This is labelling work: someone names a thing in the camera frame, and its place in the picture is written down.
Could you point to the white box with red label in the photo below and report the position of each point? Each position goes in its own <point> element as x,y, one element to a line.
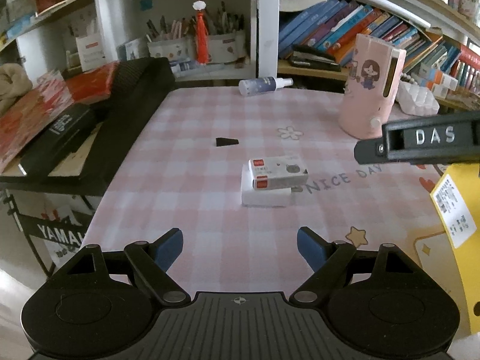
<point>92,52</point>

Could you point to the white plastic tray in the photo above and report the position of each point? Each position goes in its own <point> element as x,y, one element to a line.
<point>418,97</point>

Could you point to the white spray bottle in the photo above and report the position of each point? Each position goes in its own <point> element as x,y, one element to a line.
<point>262,85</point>

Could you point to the stack of red packets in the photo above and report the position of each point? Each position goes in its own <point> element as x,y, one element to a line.
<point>41,108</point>

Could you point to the black stapler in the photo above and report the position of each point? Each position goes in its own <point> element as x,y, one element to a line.
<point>315,58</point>

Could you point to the grey cat print eraser box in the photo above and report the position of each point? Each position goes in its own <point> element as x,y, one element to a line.
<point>277,174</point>

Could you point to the plain white eraser box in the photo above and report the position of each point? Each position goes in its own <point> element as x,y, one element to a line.
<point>262,197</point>

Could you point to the beige knitted cloth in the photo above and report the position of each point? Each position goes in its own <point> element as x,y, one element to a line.
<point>13,84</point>

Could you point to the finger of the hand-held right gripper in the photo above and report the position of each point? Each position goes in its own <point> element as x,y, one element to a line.
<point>369,152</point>

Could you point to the pink cartoon pen holder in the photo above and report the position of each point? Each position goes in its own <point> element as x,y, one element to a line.
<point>369,90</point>

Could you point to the black keyboard bag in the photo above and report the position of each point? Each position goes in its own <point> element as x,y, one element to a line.
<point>123,108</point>

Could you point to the small black triangle piece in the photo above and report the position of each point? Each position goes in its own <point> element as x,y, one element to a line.
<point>227,141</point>

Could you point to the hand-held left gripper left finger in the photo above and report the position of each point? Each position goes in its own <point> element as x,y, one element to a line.
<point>169,249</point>

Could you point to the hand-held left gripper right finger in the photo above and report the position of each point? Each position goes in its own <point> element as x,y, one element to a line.
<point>311,248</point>

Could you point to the pink checked tablecloth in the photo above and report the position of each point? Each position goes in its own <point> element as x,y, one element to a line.
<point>210,202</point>

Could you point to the row of colourful books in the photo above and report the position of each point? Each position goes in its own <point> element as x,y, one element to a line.
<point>375,30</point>

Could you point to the flat black box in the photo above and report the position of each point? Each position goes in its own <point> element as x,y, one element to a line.
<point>58,138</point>

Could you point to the white pen holder with pens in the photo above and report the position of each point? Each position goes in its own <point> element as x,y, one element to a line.
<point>227,43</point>
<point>168,47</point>

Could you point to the red tassel ornament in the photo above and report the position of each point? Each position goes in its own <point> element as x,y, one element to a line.
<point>201,30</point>

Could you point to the yellow cardboard box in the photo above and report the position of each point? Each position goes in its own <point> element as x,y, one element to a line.
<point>459,210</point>

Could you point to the black keyboard stand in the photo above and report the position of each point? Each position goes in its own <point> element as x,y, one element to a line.
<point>45,228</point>

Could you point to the white shelf post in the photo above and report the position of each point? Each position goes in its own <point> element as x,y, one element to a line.
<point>267,22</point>

